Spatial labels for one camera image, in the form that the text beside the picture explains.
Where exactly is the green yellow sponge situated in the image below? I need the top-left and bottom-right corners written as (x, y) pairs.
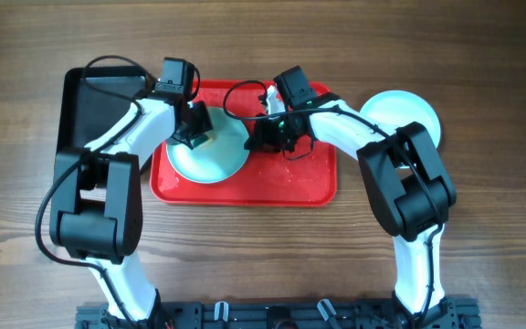
top-left (192, 132), bottom-right (214, 147)

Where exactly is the light blue plate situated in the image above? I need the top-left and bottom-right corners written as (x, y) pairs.
top-left (360, 90), bottom-right (442, 148)
top-left (166, 107), bottom-right (249, 184)

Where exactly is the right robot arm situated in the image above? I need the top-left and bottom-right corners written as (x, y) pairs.
top-left (245, 66), bottom-right (457, 328)

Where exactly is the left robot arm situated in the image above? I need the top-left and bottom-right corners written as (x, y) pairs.
top-left (35, 58), bottom-right (213, 328)

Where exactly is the red plastic tray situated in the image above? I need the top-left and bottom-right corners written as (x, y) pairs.
top-left (150, 80), bottom-right (338, 207)

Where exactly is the black rectangular tray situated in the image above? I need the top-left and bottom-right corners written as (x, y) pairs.
top-left (57, 66), bottom-right (146, 151)

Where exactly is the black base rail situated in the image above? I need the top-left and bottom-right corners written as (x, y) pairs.
top-left (74, 297), bottom-right (482, 329)

